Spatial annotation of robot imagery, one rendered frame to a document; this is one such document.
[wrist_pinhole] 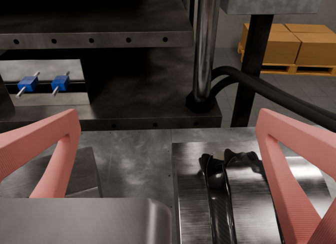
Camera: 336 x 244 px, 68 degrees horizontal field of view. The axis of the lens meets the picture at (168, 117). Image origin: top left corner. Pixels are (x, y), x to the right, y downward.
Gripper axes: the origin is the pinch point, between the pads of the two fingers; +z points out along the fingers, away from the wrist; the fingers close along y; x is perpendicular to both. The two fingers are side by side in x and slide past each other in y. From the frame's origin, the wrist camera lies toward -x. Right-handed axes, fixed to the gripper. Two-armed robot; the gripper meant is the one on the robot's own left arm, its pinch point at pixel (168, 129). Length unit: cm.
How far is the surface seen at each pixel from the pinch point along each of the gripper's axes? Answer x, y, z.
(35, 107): 41, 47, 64
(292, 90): 117, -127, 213
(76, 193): 29.0, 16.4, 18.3
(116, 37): 17, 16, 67
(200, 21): 11, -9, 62
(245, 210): 28.5, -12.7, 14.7
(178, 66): 40, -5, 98
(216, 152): 33.6, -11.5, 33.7
